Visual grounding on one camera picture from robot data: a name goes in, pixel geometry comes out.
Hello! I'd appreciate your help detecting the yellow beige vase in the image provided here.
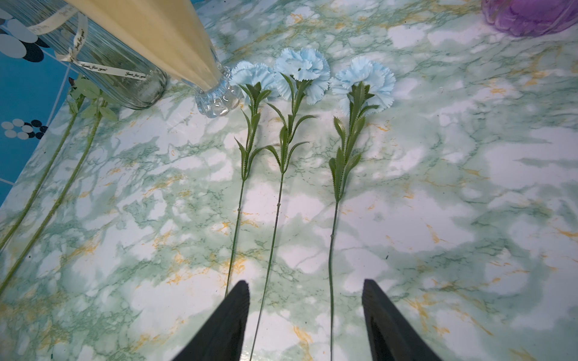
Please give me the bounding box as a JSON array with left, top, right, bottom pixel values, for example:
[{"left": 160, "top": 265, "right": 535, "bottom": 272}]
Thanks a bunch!
[{"left": 69, "top": 0, "right": 242, "bottom": 118}]

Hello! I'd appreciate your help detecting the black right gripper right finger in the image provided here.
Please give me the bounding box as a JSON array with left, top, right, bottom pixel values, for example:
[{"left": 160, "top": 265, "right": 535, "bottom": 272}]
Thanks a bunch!
[{"left": 362, "top": 279, "right": 440, "bottom": 361}]

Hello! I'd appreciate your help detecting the clear ribbed glass vase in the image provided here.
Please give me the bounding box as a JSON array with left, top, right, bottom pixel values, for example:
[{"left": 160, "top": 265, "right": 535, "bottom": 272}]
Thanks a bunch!
[{"left": 1, "top": 1, "right": 169, "bottom": 110}]

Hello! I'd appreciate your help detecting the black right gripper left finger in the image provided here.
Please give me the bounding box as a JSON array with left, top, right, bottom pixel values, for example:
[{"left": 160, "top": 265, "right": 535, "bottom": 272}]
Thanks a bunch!
[{"left": 173, "top": 281, "right": 250, "bottom": 361}]

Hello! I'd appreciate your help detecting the blue carnation stem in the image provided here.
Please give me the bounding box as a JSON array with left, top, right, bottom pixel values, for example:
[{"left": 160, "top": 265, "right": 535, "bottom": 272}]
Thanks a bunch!
[
  {"left": 225, "top": 61, "right": 275, "bottom": 296},
  {"left": 328, "top": 57, "right": 396, "bottom": 360},
  {"left": 249, "top": 48, "right": 331, "bottom": 359}
]

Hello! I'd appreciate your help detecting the purple tinted glass vase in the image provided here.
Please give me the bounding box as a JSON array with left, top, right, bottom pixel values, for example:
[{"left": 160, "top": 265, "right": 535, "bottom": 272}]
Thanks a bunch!
[{"left": 481, "top": 0, "right": 577, "bottom": 37}]

